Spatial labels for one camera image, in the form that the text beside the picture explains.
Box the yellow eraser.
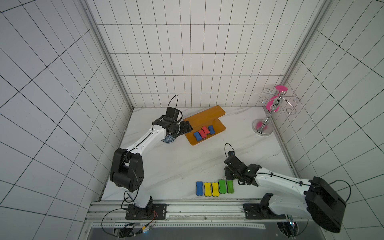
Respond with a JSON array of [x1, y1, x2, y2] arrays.
[[204, 182, 212, 197], [211, 182, 220, 197]]

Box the red eraser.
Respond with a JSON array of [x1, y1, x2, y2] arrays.
[[198, 130, 207, 139], [202, 126, 210, 135]]

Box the green eraser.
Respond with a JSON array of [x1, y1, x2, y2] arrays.
[[218, 180, 227, 194], [226, 180, 235, 194]]

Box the wooden two-tier shelf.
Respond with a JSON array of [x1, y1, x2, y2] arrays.
[[184, 106, 226, 146]]

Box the chrome pink cup stand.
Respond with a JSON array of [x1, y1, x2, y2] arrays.
[[252, 85, 301, 137]]

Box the blue eraser top shelf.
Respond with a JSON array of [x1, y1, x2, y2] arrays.
[[196, 182, 204, 196]]

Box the blue patterned ceramic bowl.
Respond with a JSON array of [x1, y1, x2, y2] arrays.
[[162, 134, 176, 144]]

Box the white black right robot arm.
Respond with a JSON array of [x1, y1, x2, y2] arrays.
[[225, 151, 347, 233]]

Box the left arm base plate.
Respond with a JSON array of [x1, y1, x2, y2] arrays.
[[125, 203, 168, 221]]

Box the aluminium mounting rail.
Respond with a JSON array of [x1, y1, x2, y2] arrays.
[[85, 199, 307, 230]]

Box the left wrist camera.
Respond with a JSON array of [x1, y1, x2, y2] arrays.
[[166, 107, 183, 123]]

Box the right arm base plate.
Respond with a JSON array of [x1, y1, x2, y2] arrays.
[[243, 204, 286, 220]]

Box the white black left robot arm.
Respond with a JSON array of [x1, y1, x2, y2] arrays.
[[109, 117, 193, 210]]

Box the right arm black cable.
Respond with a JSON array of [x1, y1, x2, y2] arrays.
[[223, 142, 352, 238]]

